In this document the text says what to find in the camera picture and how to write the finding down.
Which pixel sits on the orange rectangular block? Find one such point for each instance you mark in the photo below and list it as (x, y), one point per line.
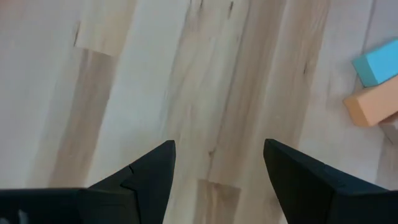
(373, 105)

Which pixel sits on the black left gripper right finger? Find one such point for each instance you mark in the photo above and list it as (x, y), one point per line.
(317, 199)

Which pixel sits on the blue rectangular block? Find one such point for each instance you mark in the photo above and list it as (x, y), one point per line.
(379, 63)

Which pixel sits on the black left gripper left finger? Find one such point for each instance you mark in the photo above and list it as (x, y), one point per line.
(124, 202)

